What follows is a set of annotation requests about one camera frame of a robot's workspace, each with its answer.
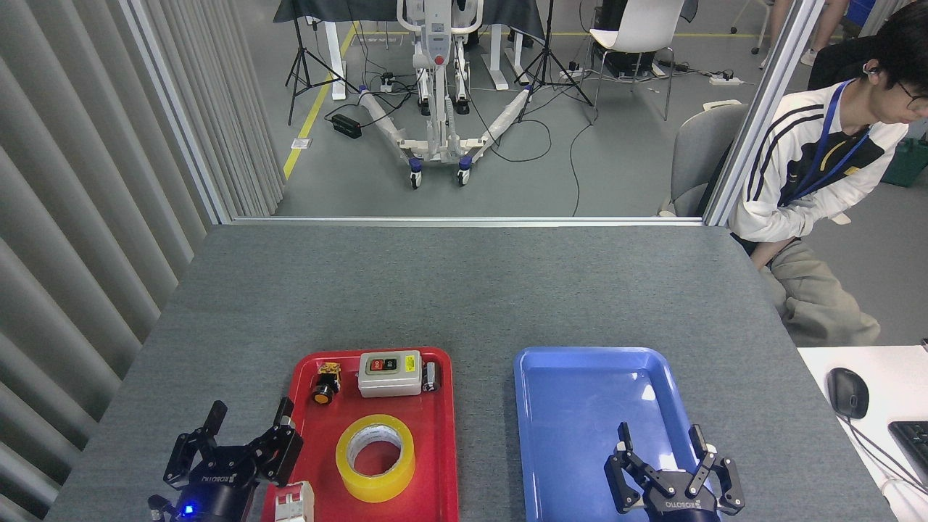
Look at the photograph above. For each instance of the blue plastic tray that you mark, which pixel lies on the blue plastic tray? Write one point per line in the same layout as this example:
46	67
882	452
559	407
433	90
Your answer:
573	435

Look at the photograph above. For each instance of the silver rail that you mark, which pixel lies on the silver rail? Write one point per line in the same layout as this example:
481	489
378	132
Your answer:
464	220

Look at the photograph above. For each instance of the black computer mouse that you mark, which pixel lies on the black computer mouse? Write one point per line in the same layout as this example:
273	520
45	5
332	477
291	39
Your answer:
848	391

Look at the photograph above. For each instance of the white stand on wheels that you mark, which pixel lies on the white stand on wheels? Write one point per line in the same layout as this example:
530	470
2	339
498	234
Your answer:
437	94

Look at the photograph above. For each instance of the person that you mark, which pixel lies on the person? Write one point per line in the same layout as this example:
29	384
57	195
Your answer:
797	167
830	25

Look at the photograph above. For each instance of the black yellow push button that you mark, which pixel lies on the black yellow push button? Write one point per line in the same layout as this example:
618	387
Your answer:
325	391

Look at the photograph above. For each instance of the white two-button switch box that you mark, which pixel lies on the white two-button switch box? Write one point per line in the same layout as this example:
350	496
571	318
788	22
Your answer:
390	383

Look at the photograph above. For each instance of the green bin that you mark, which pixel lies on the green bin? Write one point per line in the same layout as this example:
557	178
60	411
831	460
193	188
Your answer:
906	163

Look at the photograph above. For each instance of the silver post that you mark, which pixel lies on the silver post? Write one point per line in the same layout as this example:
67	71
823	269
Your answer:
761	109

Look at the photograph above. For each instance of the white chair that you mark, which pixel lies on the white chair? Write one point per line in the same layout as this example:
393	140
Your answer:
641	32

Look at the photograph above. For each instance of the yellow tape roll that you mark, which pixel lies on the yellow tape roll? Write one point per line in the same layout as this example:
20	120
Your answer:
373	490

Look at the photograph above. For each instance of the black tripod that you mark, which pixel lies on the black tripod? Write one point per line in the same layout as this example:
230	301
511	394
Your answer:
547	51
300	58

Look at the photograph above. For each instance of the black keyboard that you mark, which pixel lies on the black keyboard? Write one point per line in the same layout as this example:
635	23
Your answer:
913	446

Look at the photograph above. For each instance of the small silver switch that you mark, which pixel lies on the small silver switch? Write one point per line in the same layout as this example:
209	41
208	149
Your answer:
431	377

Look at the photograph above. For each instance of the grey chair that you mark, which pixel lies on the grey chair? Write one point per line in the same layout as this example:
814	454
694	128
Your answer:
699	159

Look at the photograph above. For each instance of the white desk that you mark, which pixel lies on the white desk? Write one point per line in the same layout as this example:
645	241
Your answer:
892	384

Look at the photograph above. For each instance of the black power adapter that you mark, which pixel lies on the black power adapter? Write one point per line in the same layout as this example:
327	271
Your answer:
346	125

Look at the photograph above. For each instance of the white red circuit breaker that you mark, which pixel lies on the white red circuit breaker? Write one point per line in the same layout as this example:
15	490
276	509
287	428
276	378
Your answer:
293	504

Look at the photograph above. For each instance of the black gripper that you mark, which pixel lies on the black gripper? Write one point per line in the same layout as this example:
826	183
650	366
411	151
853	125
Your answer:
681	500
217	486

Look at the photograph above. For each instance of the red plastic tray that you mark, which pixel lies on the red plastic tray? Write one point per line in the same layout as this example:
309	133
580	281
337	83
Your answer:
435	449

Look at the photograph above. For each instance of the black office chair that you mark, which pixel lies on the black office chair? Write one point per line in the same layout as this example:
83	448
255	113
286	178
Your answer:
834	61

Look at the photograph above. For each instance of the white power strip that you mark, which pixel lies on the white power strip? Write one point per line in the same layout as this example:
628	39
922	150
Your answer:
725	80

